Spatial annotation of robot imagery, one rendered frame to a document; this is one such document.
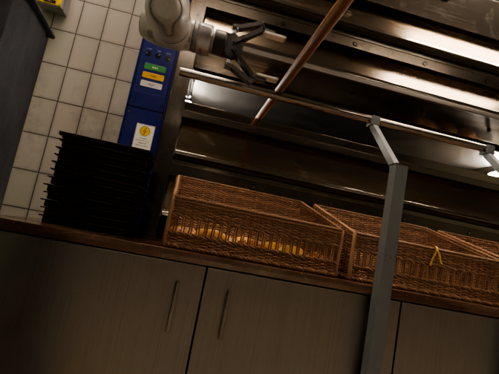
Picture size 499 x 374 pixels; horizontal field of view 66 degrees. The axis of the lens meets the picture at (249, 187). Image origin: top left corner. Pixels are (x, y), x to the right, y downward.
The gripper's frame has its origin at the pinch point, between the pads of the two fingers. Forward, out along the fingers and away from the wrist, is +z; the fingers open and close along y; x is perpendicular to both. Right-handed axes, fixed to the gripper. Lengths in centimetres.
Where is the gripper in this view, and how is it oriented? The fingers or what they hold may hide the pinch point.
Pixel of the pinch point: (278, 58)
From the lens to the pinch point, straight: 124.9
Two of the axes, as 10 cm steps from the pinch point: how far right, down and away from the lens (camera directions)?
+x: 1.8, -1.0, -9.8
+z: 9.7, 2.1, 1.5
